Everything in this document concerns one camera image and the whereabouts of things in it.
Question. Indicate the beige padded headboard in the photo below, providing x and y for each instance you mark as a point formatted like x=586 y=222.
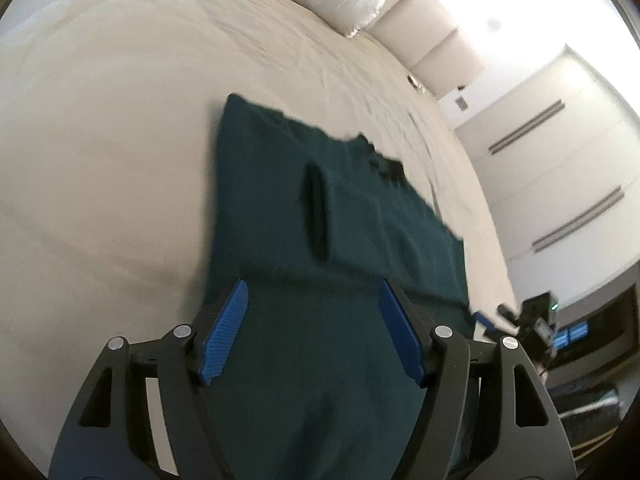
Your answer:
x=425 y=35

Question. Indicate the small object on bed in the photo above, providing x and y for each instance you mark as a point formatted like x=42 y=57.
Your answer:
x=415 y=82

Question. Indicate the wall socket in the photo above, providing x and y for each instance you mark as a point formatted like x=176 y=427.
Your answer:
x=461 y=104

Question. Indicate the white wardrobe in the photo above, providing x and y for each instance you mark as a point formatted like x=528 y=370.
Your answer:
x=575 y=160

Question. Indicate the dark tv cabinet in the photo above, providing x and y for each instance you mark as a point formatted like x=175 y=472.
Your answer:
x=600 y=325

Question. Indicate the bed with beige sheet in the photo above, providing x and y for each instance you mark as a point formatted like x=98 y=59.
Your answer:
x=100 y=160

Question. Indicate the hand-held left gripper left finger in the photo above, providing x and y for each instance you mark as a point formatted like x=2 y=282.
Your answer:
x=225 y=332

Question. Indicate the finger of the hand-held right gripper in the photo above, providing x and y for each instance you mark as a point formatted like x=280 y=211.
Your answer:
x=482 y=321
x=507 y=311

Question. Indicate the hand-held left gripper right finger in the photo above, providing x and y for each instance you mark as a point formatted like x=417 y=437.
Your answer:
x=400 y=332

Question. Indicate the dark green garment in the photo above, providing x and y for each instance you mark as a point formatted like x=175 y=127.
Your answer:
x=350 y=240

